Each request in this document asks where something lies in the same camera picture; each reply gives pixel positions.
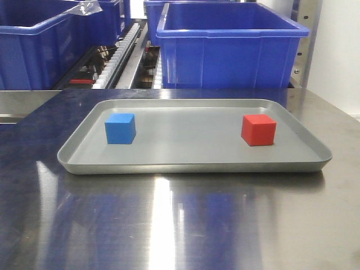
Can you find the blue cube block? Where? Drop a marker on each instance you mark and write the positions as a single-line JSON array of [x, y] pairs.
[[120, 128]]

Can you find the red cube block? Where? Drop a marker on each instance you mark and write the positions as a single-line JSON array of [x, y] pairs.
[[258, 130]]

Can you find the grey metal tray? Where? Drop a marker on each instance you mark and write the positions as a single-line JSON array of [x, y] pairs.
[[191, 136]]

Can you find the blue bin front right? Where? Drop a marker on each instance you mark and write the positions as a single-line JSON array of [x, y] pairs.
[[226, 45]]

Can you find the blue bin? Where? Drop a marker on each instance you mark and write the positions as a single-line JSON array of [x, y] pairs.
[[113, 20], [226, 45], [153, 12], [39, 46]]

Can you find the blue bin rear right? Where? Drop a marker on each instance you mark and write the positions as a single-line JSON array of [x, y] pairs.
[[153, 12]]

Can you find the blue bin rear left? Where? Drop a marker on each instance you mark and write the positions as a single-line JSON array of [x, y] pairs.
[[113, 20]]

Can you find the clear plastic bag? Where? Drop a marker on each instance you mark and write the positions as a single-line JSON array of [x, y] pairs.
[[84, 8]]

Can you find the blue bin front left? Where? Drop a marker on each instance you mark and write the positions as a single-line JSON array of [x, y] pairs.
[[39, 46]]

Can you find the white roller conveyor rail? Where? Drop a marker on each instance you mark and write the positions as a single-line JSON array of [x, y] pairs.
[[110, 75]]

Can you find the grey metal shelf post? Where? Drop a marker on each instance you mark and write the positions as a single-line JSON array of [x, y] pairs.
[[307, 13]]

